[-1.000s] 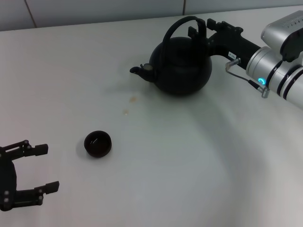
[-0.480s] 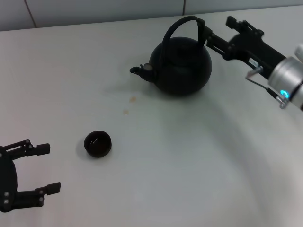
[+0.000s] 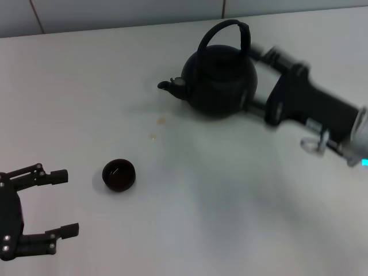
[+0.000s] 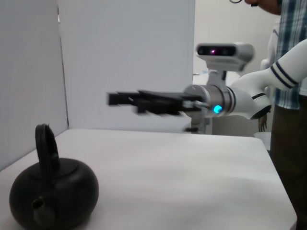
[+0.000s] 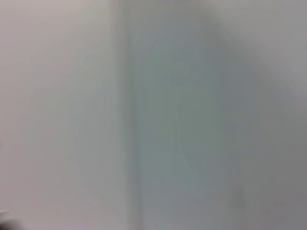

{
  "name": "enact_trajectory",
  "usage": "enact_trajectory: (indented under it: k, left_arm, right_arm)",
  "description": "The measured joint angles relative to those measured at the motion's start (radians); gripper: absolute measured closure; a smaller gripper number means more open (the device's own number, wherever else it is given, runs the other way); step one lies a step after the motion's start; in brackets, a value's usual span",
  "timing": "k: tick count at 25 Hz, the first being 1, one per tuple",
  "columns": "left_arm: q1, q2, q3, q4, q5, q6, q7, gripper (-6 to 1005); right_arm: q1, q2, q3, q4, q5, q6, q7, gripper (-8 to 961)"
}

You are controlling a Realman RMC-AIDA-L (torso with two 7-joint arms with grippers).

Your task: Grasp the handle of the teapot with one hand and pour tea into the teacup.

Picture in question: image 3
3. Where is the small dark teacup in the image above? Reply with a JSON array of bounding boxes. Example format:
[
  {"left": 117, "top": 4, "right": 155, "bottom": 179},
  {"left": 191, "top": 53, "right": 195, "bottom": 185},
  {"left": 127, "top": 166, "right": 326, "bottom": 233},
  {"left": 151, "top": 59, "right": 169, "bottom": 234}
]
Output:
[{"left": 101, "top": 158, "right": 137, "bottom": 193}]

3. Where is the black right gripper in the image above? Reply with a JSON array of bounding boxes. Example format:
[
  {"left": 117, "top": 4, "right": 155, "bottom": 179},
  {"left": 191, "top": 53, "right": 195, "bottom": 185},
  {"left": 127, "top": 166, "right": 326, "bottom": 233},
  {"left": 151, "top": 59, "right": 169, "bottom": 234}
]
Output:
[{"left": 240, "top": 43, "right": 362, "bottom": 142}]

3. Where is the black round teapot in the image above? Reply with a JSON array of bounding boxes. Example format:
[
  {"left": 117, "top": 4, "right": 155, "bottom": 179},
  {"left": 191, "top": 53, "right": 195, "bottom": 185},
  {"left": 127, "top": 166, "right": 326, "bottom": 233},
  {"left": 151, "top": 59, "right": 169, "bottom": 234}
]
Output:
[{"left": 157, "top": 19, "right": 259, "bottom": 120}]

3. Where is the right gripper cable with plug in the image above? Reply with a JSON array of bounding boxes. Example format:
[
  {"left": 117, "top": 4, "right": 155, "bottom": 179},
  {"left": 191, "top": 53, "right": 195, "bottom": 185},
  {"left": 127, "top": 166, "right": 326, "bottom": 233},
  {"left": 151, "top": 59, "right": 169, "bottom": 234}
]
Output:
[{"left": 300, "top": 120, "right": 350, "bottom": 158}]

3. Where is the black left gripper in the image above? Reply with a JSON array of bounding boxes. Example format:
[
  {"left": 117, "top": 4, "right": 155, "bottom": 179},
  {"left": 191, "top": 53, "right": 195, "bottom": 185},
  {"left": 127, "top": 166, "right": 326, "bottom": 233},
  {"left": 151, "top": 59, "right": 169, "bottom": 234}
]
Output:
[{"left": 0, "top": 163, "right": 80, "bottom": 261}]

